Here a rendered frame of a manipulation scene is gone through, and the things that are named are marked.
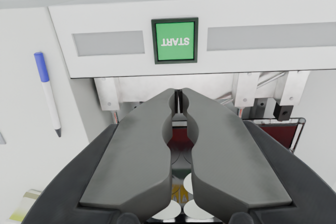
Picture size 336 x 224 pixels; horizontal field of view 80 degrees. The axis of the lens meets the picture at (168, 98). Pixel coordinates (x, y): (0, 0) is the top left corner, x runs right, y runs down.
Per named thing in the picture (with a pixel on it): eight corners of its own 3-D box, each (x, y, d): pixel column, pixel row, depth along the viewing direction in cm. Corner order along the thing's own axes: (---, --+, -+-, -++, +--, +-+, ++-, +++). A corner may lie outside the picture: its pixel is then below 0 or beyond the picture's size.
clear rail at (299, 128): (266, 220, 58) (268, 225, 57) (261, 220, 58) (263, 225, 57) (304, 115, 39) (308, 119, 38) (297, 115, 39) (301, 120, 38)
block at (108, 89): (123, 102, 40) (119, 110, 37) (106, 102, 40) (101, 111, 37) (115, 64, 36) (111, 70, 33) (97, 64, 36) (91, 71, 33)
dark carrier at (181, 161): (262, 219, 57) (263, 222, 57) (142, 220, 59) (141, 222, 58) (295, 123, 40) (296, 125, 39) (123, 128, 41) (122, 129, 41)
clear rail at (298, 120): (302, 121, 40) (306, 125, 39) (115, 125, 42) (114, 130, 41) (304, 115, 39) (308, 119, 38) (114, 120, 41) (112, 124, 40)
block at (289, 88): (291, 97, 38) (299, 105, 36) (272, 97, 39) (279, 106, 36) (303, 56, 34) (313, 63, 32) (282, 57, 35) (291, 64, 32)
